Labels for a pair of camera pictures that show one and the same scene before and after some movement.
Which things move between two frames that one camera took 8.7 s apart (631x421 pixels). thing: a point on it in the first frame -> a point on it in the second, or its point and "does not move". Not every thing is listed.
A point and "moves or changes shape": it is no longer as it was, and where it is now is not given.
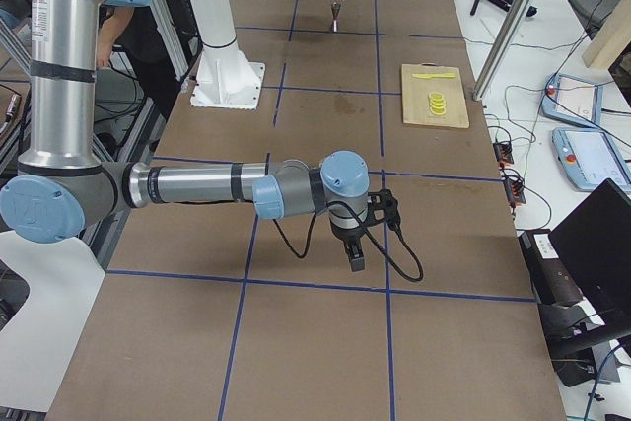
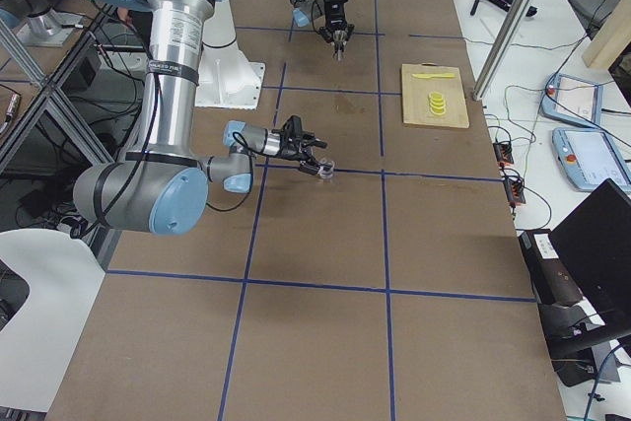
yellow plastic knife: (429, 76) does not move
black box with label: (550, 278) does not move
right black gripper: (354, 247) -> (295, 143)
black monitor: (595, 242) does not move
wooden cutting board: (415, 96) does not move
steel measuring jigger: (335, 8) moves or changes shape
